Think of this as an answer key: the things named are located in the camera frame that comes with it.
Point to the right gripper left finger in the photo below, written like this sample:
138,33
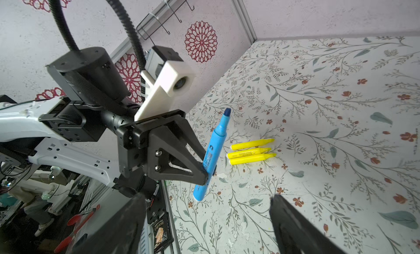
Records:
121,234

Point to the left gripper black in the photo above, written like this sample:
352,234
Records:
170,154

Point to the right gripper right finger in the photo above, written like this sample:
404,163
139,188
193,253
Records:
294,233

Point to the blue highlighter pen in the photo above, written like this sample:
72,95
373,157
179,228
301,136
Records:
212,154

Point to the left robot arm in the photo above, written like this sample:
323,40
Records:
96,131

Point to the yellow highlighter pen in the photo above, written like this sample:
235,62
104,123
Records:
251,144
252,158
246,153

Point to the small dark snack packet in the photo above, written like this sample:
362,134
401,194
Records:
162,234

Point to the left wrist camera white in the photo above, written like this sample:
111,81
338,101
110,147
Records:
168,77

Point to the black wire wall rack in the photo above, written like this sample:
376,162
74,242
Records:
157,18

